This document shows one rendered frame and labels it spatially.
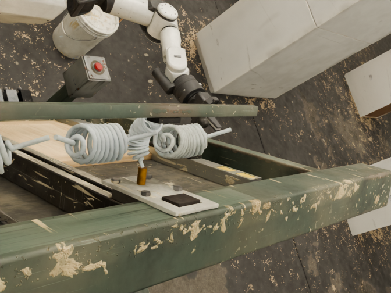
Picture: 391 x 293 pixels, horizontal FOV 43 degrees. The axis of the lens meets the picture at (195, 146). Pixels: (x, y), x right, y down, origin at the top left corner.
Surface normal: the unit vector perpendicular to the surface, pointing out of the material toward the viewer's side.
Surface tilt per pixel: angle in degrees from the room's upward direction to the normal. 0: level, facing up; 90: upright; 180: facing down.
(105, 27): 0
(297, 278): 0
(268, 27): 90
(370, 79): 90
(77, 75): 90
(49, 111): 34
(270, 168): 90
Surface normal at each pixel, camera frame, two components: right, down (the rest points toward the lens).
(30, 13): 0.53, 0.72
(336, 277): 0.66, -0.36
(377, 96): -0.70, 0.01
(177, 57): 0.22, -0.63
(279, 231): 0.72, 0.22
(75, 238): 0.12, -0.98
